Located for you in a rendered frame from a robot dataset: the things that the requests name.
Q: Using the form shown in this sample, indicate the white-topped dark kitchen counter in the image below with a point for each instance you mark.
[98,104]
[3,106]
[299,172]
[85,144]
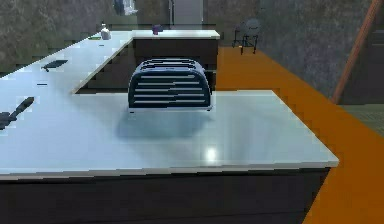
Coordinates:
[186,140]

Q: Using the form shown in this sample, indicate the grey fridge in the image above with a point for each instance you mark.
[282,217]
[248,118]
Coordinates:
[186,11]

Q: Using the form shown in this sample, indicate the grey round-backed chair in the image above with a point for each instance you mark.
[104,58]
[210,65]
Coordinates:
[248,31]

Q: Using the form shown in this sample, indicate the dark blue ribbed toaster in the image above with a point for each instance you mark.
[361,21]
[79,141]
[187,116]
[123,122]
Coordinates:
[170,83]

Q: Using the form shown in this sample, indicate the small green flat object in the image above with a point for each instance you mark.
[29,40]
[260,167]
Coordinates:
[94,38]

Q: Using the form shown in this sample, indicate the orange door frame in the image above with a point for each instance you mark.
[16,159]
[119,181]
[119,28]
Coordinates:
[356,50]

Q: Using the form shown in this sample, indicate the white bottle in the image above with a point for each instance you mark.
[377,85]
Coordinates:
[105,32]

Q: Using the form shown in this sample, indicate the black flat utensil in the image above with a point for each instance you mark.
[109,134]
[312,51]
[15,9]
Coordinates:
[55,64]

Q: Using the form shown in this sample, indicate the purple cup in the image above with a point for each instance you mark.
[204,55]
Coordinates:
[156,29]

